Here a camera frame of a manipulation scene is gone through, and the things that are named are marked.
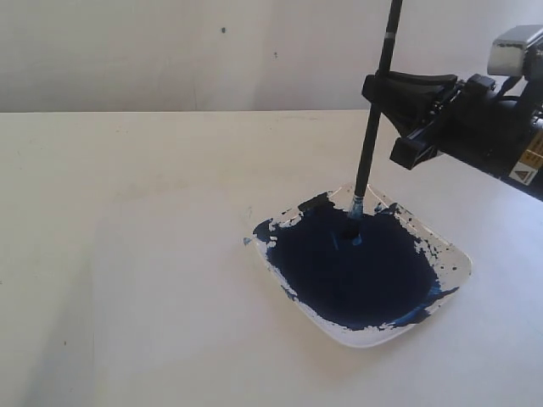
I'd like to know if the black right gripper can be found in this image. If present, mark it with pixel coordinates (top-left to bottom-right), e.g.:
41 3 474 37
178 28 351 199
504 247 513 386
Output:
361 72 542 195

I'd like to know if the black paintbrush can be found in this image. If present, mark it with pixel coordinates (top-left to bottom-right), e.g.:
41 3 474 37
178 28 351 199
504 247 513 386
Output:
344 0 403 240

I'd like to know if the white sheet of paper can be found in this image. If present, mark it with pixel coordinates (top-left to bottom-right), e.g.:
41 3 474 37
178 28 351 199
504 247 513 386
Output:
92 187 273 376

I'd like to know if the white plate with blue paint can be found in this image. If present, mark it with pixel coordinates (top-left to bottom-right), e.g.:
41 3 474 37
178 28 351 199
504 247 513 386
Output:
250 184 472 348

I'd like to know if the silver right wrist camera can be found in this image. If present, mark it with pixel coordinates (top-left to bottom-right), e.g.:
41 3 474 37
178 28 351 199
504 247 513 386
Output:
487 25 542 77

